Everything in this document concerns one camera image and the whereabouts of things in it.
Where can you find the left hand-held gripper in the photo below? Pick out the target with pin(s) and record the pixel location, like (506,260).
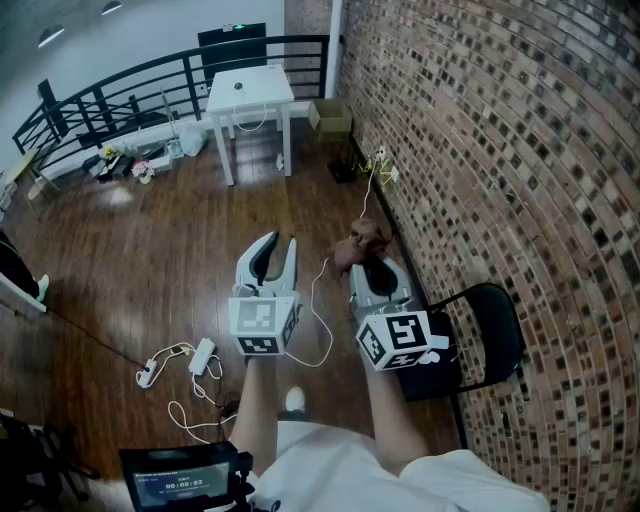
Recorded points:
(252,320)

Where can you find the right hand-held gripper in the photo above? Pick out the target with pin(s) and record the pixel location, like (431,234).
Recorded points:
(400,332)

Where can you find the brown cloth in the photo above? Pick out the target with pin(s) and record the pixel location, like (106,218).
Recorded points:
(360,245)

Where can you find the person's left forearm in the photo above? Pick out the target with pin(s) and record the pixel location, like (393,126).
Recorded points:
(255,415)

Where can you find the person's right forearm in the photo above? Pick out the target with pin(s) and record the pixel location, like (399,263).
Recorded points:
(395,425)

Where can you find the small white bottle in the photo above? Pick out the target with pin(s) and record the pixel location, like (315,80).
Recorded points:
(280,161)

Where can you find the long white power strip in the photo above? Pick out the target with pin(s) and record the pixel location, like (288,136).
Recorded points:
(202,356)

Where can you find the black folding chair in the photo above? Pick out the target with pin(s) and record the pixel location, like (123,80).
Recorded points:
(490,330)

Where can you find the person's left white shoe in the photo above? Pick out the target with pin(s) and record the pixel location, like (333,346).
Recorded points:
(295,400)

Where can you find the white plastic bag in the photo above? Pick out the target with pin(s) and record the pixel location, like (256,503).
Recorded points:
(192,140)

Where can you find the small flower bouquet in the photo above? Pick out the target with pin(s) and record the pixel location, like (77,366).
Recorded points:
(143,171)

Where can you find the cardboard box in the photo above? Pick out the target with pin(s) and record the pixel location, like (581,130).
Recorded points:
(330,120)

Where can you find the small white power strip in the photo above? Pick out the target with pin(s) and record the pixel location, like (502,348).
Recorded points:
(145,377)

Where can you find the plain black box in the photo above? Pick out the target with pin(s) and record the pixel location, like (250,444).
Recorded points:
(125,169)

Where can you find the white table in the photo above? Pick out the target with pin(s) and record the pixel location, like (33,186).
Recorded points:
(250,95)

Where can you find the broom with pale pole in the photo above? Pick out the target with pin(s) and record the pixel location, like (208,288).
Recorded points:
(170,120)

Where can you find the person's white t-shirt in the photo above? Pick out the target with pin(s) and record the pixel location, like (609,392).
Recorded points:
(350,475)

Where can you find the yellow flowers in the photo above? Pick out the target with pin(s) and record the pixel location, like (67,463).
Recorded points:
(111,152)

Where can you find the black metal railing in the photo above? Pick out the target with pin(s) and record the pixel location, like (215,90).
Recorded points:
(322,70)

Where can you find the white pipe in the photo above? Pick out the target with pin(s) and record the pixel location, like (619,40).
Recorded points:
(336,50)

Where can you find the black monitor with timer screen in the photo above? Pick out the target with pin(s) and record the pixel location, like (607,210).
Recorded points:
(175,480)

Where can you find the large black panel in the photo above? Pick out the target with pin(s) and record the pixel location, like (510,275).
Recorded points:
(232,32)

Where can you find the black tripod stand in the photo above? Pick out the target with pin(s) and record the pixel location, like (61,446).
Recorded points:
(45,450)

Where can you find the pendant lamp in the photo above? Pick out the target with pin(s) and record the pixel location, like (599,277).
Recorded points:
(111,7)
(51,36)

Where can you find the white wall socket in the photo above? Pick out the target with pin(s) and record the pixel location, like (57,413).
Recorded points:
(394,174)
(381,152)

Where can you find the narrow black post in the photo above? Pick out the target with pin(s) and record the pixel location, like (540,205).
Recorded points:
(46,100)

